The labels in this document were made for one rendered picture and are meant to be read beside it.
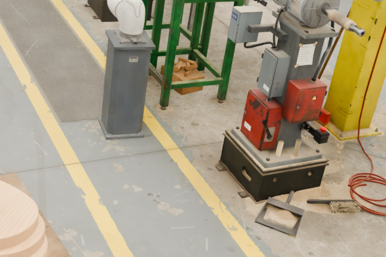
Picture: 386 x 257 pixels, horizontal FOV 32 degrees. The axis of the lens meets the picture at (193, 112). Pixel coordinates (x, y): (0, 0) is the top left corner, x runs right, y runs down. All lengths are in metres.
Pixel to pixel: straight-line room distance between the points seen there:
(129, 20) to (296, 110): 1.21
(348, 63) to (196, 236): 1.92
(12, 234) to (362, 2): 3.39
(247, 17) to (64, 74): 1.94
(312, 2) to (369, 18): 1.14
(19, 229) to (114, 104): 2.39
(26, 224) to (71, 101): 2.87
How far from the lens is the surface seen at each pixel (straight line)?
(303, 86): 3.98
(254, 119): 4.16
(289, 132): 4.25
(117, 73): 4.41
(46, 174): 4.26
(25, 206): 2.33
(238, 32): 4.01
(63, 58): 5.70
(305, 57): 4.01
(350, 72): 5.09
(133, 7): 4.30
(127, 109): 4.55
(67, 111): 4.93
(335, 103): 5.26
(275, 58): 3.94
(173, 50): 4.84
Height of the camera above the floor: 2.47
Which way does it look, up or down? 29 degrees down
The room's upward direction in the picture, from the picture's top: 9 degrees clockwise
